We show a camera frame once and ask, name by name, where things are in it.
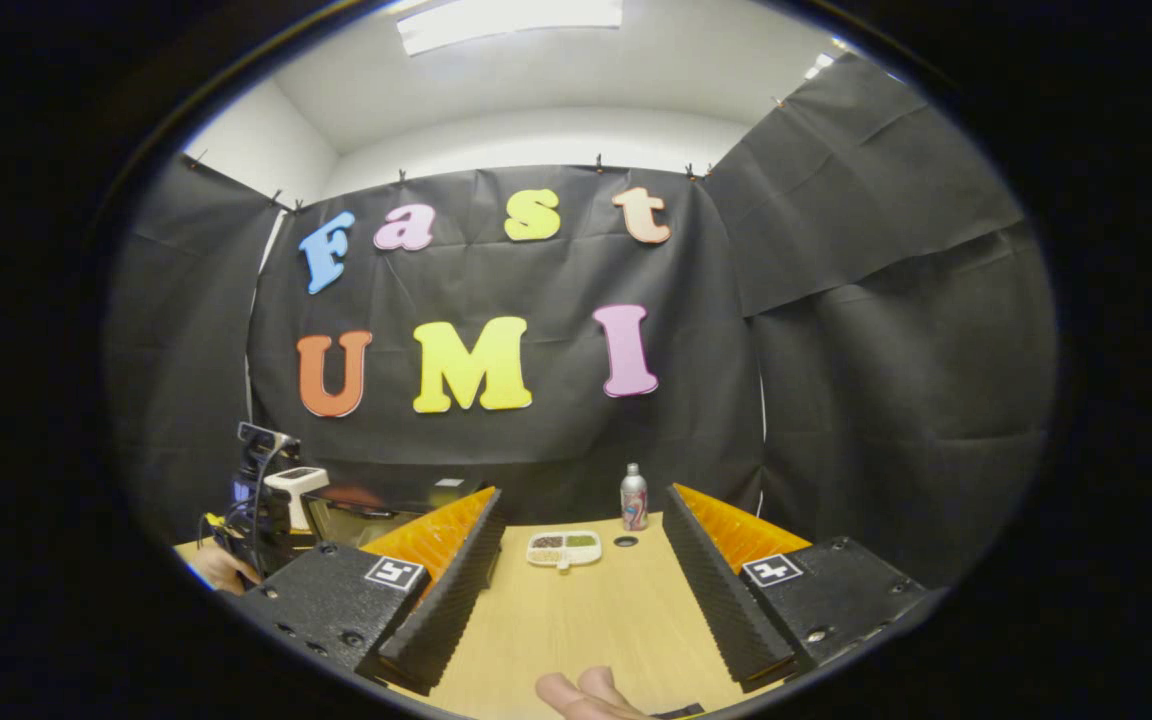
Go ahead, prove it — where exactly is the white divided bean tray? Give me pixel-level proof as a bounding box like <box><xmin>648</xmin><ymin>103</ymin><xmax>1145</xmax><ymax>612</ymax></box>
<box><xmin>526</xmin><ymin>530</ymin><xmax>603</xmax><ymax>571</ymax></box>

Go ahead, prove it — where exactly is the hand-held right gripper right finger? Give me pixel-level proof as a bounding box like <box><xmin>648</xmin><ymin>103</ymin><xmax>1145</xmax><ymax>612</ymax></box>
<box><xmin>663</xmin><ymin>483</ymin><xmax>937</xmax><ymax>693</ymax></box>

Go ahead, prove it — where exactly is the row of small cloth clips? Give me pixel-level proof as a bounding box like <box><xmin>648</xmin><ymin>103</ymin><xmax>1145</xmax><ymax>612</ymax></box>
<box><xmin>186</xmin><ymin>95</ymin><xmax>787</xmax><ymax>213</ymax></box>

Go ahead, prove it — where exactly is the black electric oven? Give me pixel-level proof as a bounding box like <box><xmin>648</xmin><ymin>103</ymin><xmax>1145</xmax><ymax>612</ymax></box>
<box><xmin>301</xmin><ymin>478</ymin><xmax>485</xmax><ymax>549</ymax></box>

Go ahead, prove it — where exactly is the large ceiling light panel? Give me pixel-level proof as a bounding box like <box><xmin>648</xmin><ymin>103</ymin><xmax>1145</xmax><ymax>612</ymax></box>
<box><xmin>396</xmin><ymin>0</ymin><xmax>625</xmax><ymax>56</ymax></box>

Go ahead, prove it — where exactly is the white toaster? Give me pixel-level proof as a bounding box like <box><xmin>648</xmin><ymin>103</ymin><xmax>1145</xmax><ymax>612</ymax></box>
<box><xmin>264</xmin><ymin>466</ymin><xmax>330</xmax><ymax>531</ymax></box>

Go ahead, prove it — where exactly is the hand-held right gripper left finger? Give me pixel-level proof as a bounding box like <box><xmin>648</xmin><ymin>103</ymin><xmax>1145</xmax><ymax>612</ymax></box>
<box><xmin>236</xmin><ymin>487</ymin><xmax>507</xmax><ymax>696</ymax></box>

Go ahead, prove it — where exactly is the silver printed bottle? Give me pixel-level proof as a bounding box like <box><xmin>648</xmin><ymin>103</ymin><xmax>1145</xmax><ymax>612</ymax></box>
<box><xmin>620</xmin><ymin>463</ymin><xmax>649</xmax><ymax>532</ymax></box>

